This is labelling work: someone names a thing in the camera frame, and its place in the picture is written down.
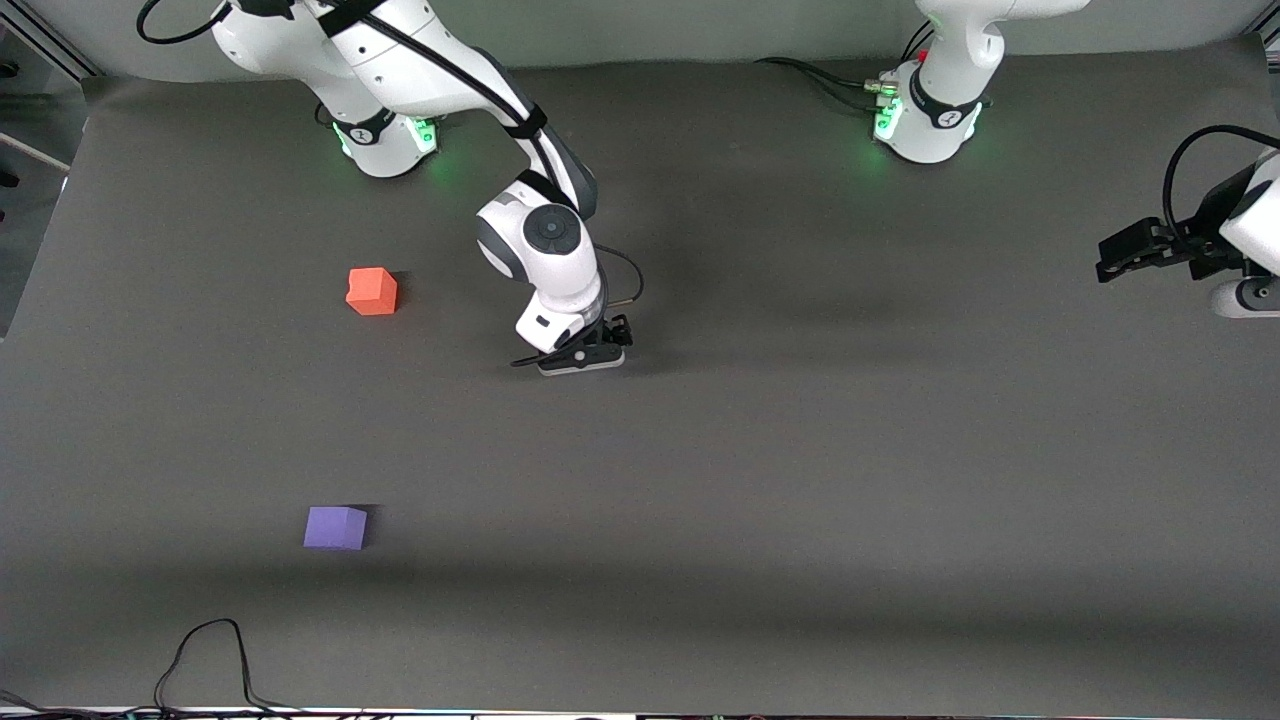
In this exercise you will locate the purple foam block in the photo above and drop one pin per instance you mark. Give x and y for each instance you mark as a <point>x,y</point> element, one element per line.
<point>335,527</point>

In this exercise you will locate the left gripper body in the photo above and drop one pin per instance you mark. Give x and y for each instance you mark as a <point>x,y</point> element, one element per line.
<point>1206,225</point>

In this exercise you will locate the dark grey table mat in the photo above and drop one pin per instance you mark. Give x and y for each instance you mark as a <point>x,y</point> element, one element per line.
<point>800,480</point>

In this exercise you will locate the orange foam block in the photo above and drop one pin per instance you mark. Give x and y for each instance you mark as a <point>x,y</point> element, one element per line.
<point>371,291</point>

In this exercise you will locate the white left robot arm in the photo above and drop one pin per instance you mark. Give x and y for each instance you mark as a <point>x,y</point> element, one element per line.
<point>945,100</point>

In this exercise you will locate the aluminium frame rail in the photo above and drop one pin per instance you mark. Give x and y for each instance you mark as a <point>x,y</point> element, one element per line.
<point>50,42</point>

